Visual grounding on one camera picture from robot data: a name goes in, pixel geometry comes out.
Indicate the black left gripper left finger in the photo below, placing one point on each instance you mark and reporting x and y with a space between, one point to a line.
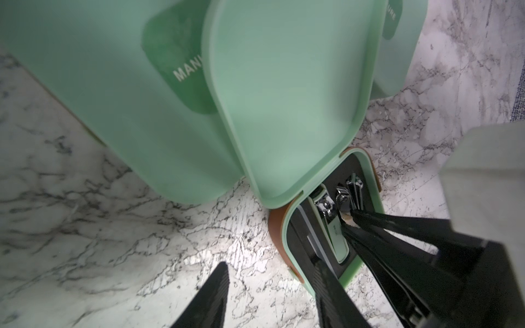
208 307

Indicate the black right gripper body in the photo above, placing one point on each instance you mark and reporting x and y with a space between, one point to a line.
490 298

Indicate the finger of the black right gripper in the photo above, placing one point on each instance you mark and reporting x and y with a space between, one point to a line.
438 232
420 294

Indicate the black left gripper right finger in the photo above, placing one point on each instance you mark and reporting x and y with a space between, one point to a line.
335 308

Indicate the green nail kit case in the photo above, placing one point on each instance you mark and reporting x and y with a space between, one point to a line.
402 28
292 82
132 73

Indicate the green nail kit case front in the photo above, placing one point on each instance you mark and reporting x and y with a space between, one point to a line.
132 73

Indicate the small clipper pile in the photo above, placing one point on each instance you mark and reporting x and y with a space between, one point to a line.
355 186

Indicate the large clipper table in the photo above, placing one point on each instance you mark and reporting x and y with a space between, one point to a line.
329 220

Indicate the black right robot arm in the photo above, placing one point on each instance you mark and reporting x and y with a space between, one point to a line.
466 270

